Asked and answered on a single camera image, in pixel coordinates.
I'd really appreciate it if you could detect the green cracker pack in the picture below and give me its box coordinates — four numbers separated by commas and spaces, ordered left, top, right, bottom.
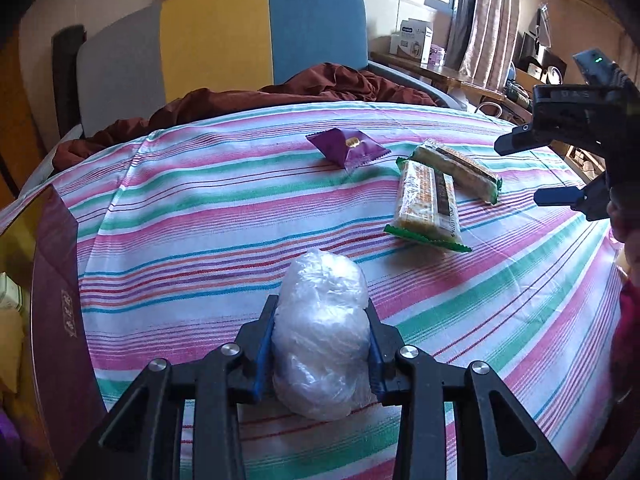
410, 139, 502, 205
384, 157, 472, 254

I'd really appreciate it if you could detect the purple snack packet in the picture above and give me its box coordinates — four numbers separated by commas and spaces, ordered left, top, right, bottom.
306, 128, 390, 171

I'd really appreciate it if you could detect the white plastic bag bundle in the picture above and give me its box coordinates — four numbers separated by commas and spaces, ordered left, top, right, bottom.
271, 249, 374, 422

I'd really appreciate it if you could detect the person's right hand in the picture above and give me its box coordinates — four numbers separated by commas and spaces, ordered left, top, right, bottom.
608, 200, 640, 286

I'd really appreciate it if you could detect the wooden desk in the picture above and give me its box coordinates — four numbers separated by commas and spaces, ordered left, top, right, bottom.
370, 52, 533, 125

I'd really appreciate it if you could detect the beige patterned curtain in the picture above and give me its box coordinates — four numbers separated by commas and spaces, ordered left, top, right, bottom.
445, 0, 521, 90

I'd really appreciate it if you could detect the white carton on desk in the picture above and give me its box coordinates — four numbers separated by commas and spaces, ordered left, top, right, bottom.
390, 18, 433, 64

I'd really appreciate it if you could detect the striped bed sheet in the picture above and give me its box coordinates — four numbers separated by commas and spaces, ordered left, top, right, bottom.
1, 102, 621, 471

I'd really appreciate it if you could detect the maroon blanket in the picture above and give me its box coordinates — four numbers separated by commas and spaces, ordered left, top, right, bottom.
52, 63, 445, 172

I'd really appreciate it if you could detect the gold maroon gift box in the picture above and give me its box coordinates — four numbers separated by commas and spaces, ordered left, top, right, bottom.
1, 186, 106, 479

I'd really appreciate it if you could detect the grey yellow blue headboard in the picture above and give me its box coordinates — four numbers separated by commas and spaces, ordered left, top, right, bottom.
77, 0, 369, 136

